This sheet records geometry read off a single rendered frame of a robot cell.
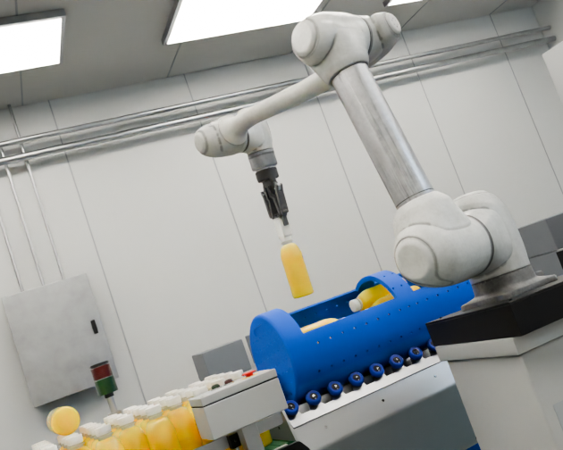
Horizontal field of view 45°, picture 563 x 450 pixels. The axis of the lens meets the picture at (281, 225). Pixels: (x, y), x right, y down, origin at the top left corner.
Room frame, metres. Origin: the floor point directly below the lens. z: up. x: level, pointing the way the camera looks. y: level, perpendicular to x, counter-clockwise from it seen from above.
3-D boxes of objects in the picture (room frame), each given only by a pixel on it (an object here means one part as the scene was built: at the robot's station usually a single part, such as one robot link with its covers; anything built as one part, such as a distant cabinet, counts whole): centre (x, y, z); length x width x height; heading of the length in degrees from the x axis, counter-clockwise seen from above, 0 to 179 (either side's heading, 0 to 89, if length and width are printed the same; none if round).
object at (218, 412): (1.65, 0.24, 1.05); 0.20 x 0.10 x 0.10; 117
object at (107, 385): (2.15, 0.69, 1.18); 0.06 x 0.06 x 0.05
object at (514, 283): (1.73, -0.50, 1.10); 0.22 x 0.18 x 0.06; 119
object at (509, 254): (1.72, -0.47, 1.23); 0.18 x 0.16 x 0.22; 133
